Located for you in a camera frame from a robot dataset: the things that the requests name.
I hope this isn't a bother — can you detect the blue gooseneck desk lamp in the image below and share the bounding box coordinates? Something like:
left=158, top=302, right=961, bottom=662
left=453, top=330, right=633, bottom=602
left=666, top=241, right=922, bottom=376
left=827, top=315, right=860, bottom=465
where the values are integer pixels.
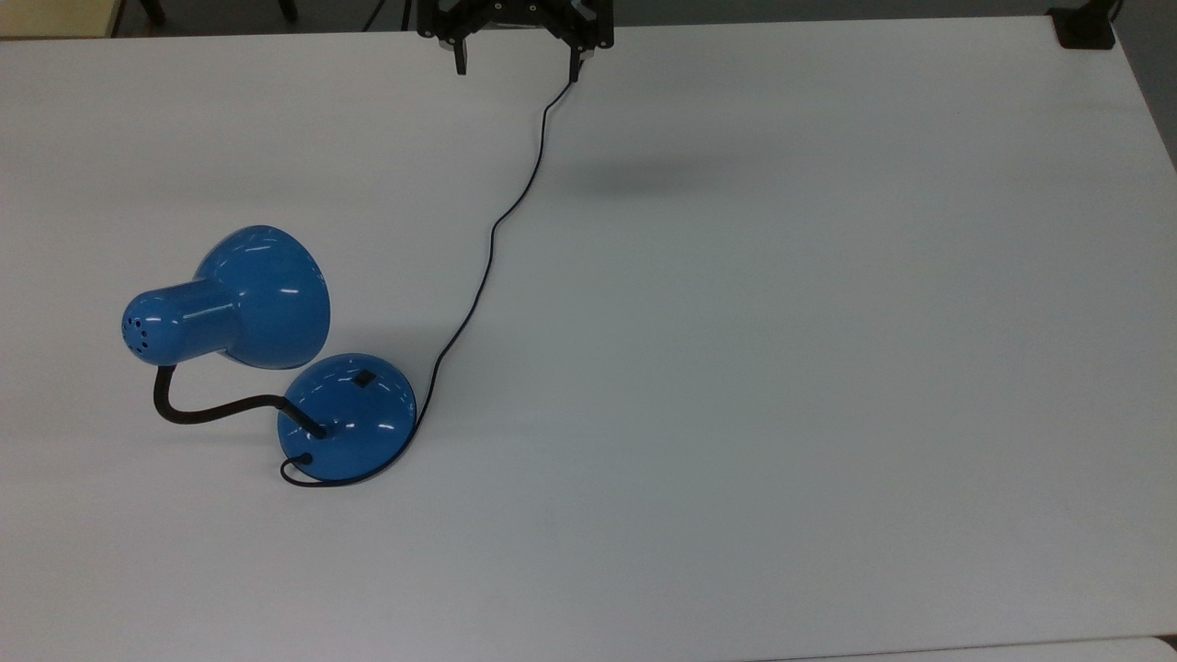
left=121, top=225, right=417, bottom=485

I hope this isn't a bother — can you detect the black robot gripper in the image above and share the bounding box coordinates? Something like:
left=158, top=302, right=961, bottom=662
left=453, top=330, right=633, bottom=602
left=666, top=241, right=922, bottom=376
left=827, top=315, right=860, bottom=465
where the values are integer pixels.
left=417, top=0, right=615, bottom=85

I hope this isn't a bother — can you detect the black table clamp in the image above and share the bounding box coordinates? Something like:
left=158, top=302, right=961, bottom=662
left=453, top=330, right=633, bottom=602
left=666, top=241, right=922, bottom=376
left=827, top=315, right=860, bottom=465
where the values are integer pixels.
left=1047, top=0, right=1125, bottom=51

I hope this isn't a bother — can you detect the beige wooden furniture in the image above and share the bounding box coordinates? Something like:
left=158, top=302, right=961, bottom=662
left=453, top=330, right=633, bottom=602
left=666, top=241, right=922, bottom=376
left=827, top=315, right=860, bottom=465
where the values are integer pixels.
left=0, top=0, right=126, bottom=40

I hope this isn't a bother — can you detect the black lamp power cable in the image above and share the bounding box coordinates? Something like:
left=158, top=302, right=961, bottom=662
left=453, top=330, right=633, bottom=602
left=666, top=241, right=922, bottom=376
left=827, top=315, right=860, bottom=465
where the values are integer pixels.
left=280, top=79, right=579, bottom=489

